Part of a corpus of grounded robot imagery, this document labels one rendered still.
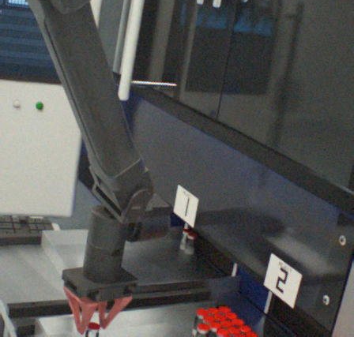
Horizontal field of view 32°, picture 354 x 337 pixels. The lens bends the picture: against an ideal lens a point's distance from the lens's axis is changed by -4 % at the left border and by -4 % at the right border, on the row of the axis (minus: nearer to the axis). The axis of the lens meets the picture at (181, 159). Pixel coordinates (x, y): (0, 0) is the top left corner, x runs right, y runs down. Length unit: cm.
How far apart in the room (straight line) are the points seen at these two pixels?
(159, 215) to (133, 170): 14
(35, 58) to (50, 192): 36
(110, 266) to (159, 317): 23
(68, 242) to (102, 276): 46
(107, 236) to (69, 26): 35
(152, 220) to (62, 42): 37
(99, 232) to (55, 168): 78
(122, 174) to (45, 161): 85
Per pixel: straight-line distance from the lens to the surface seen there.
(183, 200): 131
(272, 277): 107
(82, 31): 68
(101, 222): 89
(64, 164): 167
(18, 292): 117
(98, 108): 75
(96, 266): 92
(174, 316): 113
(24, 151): 164
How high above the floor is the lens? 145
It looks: 15 degrees down
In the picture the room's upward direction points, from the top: 10 degrees clockwise
